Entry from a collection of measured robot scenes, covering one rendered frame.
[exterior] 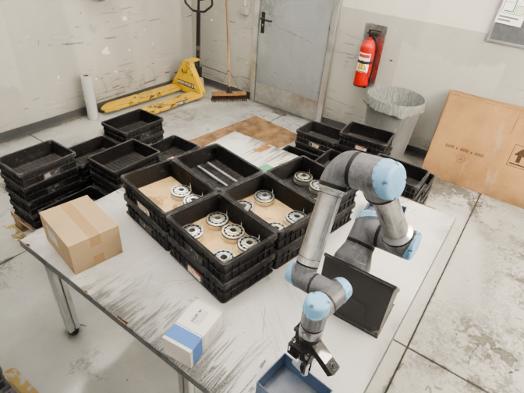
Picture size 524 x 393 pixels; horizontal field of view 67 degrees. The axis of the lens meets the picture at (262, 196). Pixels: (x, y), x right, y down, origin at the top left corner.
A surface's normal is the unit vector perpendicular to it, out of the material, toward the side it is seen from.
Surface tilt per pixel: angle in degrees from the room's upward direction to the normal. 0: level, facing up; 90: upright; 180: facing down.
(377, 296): 90
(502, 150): 77
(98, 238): 90
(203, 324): 0
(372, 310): 90
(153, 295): 0
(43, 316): 0
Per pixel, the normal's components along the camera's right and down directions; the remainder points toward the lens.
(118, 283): 0.07, -0.82
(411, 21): -0.58, 0.43
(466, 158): -0.53, 0.20
